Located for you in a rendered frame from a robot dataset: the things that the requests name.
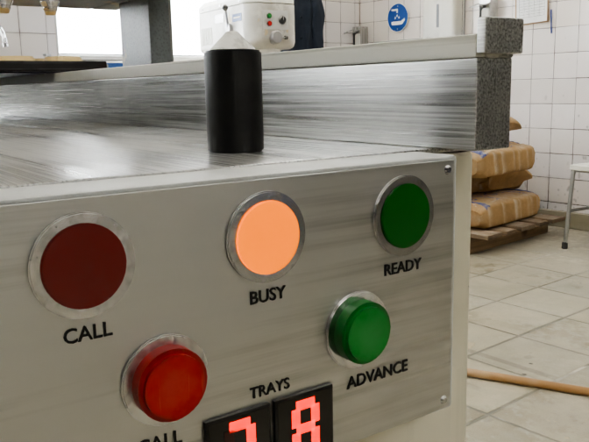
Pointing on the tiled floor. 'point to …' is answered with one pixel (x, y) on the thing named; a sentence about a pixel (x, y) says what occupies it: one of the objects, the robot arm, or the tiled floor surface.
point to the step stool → (571, 198)
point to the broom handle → (528, 381)
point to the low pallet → (510, 231)
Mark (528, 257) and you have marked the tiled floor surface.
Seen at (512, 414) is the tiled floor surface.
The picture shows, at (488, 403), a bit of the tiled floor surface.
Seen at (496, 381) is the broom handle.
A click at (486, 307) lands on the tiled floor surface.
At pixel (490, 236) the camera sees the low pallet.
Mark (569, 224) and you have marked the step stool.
